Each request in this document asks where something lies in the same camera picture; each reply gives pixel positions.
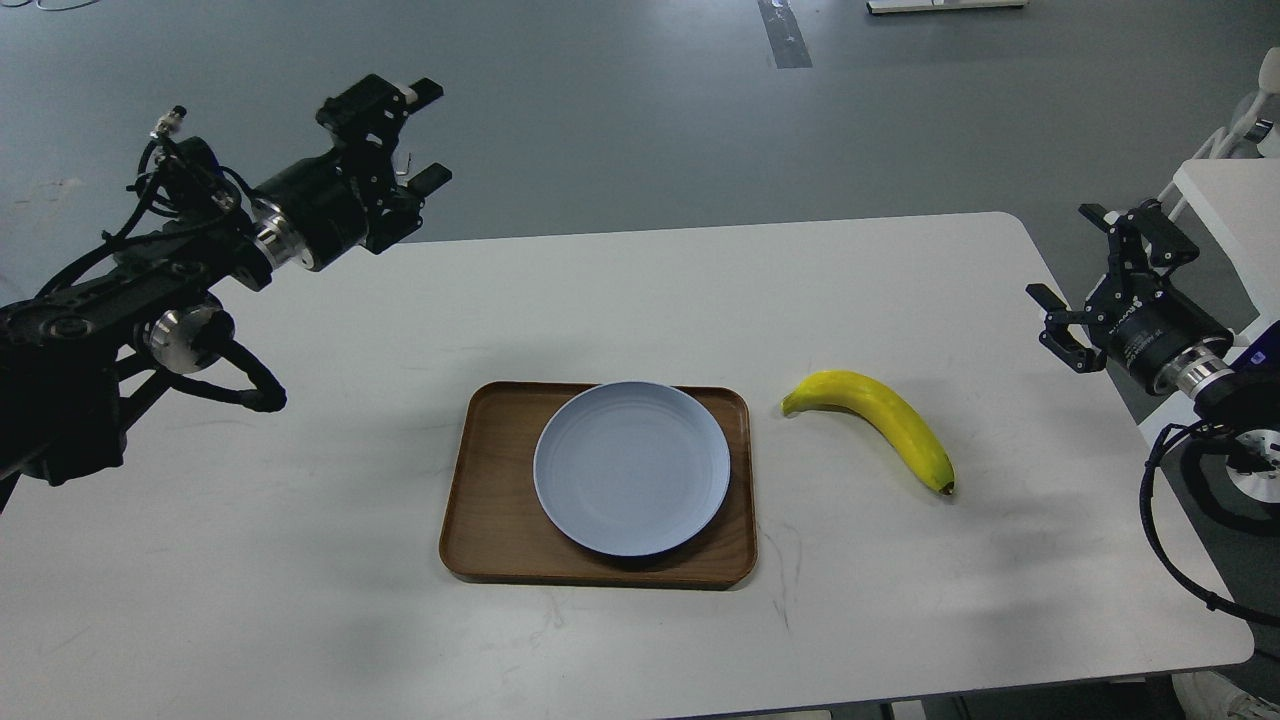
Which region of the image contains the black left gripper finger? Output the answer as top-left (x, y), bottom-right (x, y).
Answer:
top-left (385, 163), bottom-right (453, 225)
top-left (316, 74), bottom-right (444, 170)

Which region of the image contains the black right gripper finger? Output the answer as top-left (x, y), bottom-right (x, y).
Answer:
top-left (1078, 199), bottom-right (1201, 291)
top-left (1025, 283), bottom-right (1108, 374)

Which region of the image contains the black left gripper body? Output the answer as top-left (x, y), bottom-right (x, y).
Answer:
top-left (253, 150), bottom-right (422, 272)

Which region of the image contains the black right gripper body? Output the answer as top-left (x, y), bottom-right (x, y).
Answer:
top-left (1091, 273), bottom-right (1234, 396)

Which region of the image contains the light blue plate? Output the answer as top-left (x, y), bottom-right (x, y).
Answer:
top-left (532, 380), bottom-right (731, 559)

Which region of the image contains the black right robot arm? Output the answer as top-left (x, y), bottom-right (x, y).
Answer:
top-left (1027, 199), bottom-right (1277, 475)

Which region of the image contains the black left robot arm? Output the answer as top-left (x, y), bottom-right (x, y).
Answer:
top-left (1, 74), bottom-right (452, 498)

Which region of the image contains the yellow banana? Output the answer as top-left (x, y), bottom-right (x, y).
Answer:
top-left (780, 370), bottom-right (956, 497)

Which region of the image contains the white side table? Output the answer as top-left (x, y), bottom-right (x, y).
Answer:
top-left (1160, 47), bottom-right (1280, 336)

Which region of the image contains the brown wooden tray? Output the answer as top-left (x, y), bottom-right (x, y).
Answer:
top-left (439, 380), bottom-right (758, 591)

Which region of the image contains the white shoe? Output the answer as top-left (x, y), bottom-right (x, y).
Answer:
top-left (1171, 671), bottom-right (1279, 719)

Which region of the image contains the grey floor tape strip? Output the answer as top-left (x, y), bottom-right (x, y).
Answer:
top-left (756, 0), bottom-right (813, 70)

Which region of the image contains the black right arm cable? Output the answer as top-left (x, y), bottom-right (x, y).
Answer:
top-left (1140, 420), bottom-right (1280, 629)

